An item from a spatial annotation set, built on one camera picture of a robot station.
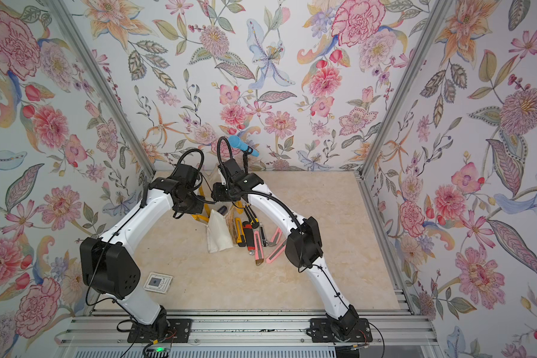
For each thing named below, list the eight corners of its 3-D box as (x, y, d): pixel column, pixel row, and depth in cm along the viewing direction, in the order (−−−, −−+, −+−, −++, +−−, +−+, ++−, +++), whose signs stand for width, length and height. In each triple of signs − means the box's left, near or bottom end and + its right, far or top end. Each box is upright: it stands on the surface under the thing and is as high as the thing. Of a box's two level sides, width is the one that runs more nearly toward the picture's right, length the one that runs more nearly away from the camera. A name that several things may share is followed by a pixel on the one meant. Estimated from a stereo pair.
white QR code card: (145, 289, 85) (142, 287, 83) (152, 274, 89) (150, 271, 87) (168, 294, 84) (165, 292, 82) (174, 278, 88) (172, 276, 86)
